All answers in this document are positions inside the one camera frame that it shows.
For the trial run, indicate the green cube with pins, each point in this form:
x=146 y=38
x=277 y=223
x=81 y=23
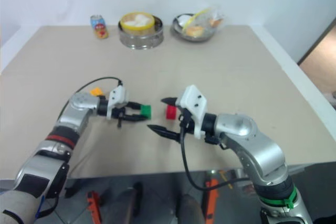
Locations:
x=146 y=111

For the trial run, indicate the pale bread piece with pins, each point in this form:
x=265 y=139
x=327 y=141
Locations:
x=195 y=31

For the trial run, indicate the yellow cube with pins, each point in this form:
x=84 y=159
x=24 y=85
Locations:
x=95 y=91

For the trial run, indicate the orange tool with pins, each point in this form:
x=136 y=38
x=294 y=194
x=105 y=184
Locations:
x=94 y=205
x=212 y=200

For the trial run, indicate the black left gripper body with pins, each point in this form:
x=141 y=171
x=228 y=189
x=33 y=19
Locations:
x=120 y=115

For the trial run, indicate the round steel steamer pot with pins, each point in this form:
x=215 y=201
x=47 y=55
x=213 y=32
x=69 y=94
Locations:
x=141 y=39

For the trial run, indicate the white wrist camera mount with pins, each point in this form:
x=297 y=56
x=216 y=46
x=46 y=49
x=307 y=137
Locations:
x=194 y=106
x=118 y=97

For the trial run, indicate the printed drink can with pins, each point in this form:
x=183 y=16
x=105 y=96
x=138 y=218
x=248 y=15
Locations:
x=99 y=27

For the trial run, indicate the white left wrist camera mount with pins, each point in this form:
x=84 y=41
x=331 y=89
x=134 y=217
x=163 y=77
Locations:
x=118 y=97

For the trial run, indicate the yellow-rimmed round container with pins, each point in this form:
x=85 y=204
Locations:
x=125 y=24

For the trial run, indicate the steel bowl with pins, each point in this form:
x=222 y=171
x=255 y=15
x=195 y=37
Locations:
x=181 y=33

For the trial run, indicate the orange bread piece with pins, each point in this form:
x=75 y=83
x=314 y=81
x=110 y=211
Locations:
x=216 y=22

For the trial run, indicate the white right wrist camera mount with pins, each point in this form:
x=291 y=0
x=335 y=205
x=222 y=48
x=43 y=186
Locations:
x=194 y=106

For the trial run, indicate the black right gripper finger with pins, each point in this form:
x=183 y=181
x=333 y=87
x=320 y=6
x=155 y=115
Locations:
x=170 y=101
x=165 y=132

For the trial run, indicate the white steamed bun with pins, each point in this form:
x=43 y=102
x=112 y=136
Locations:
x=140 y=20

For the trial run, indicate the red cube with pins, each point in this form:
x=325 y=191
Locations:
x=171 y=112

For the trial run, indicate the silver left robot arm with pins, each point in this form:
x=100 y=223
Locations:
x=76 y=106

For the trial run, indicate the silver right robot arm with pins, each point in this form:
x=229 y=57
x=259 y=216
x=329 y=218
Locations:
x=252 y=140

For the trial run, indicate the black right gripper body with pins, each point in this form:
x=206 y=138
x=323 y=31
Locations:
x=187 y=120

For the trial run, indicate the clear plastic bag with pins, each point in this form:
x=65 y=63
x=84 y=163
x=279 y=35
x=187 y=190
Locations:
x=207 y=18

